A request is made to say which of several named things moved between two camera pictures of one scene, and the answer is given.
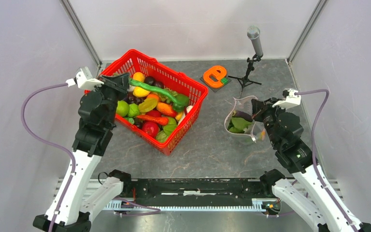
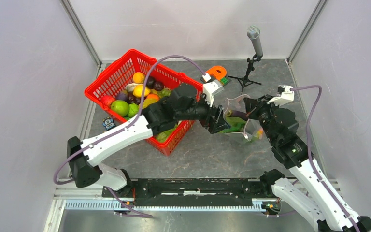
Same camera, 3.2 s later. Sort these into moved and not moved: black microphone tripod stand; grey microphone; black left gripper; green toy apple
Moved: black left gripper
Not moved: green toy apple; grey microphone; black microphone tripod stand
